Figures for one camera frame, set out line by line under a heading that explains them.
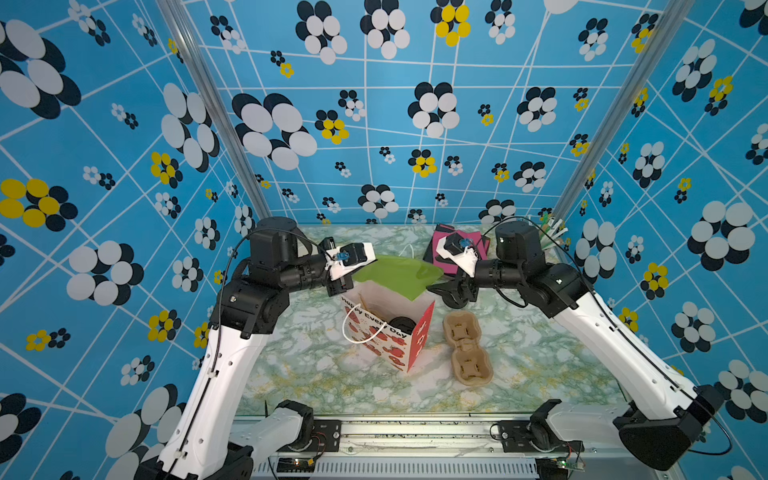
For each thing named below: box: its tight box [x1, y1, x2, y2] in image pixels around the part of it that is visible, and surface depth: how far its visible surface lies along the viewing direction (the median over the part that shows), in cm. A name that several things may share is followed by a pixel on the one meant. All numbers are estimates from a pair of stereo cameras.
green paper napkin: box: [353, 256, 445, 301], surface depth 64 cm
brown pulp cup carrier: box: [443, 311, 494, 387], surface depth 85 cm
